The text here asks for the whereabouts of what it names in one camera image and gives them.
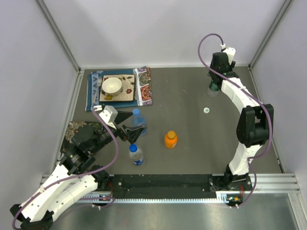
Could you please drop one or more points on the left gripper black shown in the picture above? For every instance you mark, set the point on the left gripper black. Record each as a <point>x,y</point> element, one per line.
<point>134,133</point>

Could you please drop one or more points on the orange juice bottle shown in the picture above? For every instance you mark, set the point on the orange juice bottle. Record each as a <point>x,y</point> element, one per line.
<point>170,139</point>

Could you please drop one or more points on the white green bottle cap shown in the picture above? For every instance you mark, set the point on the white green bottle cap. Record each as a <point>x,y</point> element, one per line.
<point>206,110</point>

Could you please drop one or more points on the clear bottle green label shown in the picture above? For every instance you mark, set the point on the clear bottle green label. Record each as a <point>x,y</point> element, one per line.
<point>213,89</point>

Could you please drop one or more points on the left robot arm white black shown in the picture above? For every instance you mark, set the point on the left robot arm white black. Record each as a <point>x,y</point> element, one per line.
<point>75,175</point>

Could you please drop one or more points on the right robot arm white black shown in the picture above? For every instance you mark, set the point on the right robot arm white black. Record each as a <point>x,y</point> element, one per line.
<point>253,126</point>

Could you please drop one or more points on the blue liquid bottle blue cap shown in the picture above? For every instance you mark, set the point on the blue liquid bottle blue cap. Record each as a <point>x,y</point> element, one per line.
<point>137,118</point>

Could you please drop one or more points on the clear water bottle blue cap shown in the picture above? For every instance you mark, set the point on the clear water bottle blue cap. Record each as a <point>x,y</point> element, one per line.
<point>136,154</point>

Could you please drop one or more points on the dark floral coaster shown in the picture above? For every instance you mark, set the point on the dark floral coaster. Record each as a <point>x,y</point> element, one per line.
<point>72,129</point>

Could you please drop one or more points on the silver knife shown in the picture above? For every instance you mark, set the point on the silver knife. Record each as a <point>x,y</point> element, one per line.
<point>136,95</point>

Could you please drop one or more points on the square floral plate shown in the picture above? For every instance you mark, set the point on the square floral plate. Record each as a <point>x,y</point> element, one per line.
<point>127,92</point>

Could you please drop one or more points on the white ceramic bowl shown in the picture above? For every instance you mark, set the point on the white ceramic bowl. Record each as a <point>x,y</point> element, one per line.
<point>112,86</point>

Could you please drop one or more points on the blue patterned placemat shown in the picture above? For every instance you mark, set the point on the blue patterned placemat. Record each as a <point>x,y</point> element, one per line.
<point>142,76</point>

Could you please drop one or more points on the silver fork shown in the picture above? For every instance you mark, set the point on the silver fork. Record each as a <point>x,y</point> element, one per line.
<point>99,82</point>

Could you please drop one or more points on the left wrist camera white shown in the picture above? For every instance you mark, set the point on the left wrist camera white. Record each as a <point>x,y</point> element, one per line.
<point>106,115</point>

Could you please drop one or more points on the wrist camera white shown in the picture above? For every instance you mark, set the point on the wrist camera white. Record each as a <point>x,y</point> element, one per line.
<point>229,51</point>
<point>106,115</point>

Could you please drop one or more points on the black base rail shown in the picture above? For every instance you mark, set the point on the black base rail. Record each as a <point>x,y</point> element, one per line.
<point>162,186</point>

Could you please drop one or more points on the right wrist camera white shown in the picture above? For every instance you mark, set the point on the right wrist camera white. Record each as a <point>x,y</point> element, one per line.
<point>229,51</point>

